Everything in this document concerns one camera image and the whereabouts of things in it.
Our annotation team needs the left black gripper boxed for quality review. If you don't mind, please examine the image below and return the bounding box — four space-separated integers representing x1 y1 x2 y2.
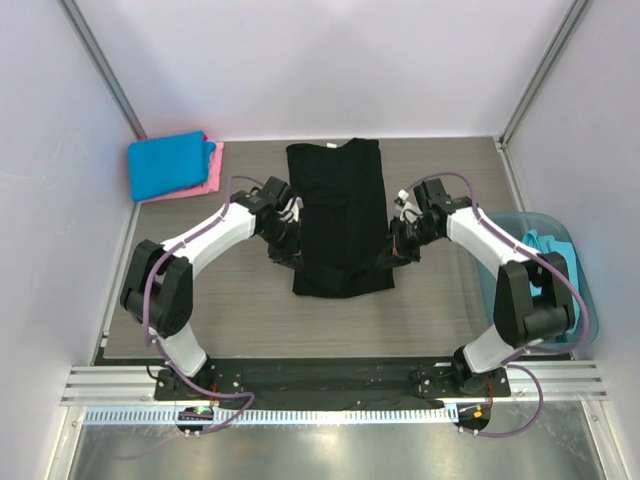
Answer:
258 217 304 272

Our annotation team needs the black t shirt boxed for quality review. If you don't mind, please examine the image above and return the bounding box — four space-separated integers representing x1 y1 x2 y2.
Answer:
286 138 395 299

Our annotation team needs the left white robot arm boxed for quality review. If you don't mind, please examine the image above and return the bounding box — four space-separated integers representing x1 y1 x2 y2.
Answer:
119 177 303 400

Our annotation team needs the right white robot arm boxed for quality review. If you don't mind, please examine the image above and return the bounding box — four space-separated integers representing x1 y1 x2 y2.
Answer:
378 176 578 396

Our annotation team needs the folded pink t shirt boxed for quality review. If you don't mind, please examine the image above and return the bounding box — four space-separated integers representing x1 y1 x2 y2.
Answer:
145 142 225 203

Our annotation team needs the translucent blue plastic bin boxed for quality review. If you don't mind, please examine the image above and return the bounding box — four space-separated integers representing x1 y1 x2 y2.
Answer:
488 211 599 349

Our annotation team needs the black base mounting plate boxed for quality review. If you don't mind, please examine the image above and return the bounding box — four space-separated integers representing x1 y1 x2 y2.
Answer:
153 356 511 412

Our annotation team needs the folded blue t shirt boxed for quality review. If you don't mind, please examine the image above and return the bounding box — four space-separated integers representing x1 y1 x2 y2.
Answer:
127 131 216 202

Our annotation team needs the crumpled light blue t shirt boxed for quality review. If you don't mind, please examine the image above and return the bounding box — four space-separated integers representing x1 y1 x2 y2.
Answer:
521 229 581 335

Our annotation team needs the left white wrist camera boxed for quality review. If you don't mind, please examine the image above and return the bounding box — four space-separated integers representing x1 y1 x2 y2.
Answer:
279 196 304 223

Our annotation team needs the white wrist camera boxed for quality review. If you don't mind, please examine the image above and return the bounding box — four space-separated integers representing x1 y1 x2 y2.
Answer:
394 189 423 224
279 196 304 223

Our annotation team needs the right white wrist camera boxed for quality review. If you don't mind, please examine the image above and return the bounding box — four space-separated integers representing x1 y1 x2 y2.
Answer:
394 189 423 224

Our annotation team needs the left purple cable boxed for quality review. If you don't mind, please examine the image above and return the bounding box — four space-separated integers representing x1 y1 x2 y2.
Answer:
141 174 256 434

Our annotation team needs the white slotted cable duct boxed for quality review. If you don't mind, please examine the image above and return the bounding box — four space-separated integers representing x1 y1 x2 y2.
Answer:
83 404 459 428

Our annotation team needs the aluminium frame rail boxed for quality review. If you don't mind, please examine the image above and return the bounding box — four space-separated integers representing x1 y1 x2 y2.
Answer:
60 360 608 407

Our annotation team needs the right aluminium corner post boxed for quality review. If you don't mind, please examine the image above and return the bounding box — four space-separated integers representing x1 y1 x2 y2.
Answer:
498 0 592 150

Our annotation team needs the aluminium corner post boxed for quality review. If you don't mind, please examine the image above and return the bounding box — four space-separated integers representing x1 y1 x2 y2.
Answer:
57 0 147 140
498 0 592 150

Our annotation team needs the left aluminium corner post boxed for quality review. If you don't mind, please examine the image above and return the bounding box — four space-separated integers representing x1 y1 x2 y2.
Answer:
57 0 147 140

